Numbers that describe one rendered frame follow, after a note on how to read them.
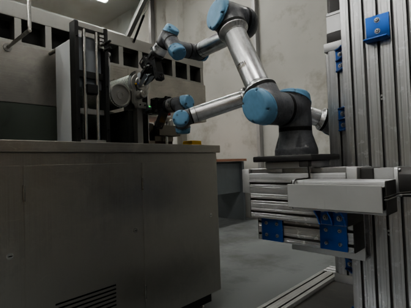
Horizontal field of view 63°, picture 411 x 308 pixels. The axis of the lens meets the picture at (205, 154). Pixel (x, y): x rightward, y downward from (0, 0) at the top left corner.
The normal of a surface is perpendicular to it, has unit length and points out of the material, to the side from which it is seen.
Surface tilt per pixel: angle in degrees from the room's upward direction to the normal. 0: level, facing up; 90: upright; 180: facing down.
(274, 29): 90
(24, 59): 90
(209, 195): 90
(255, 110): 97
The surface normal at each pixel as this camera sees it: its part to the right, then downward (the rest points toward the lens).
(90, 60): 0.73, -0.04
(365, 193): -0.69, 0.00
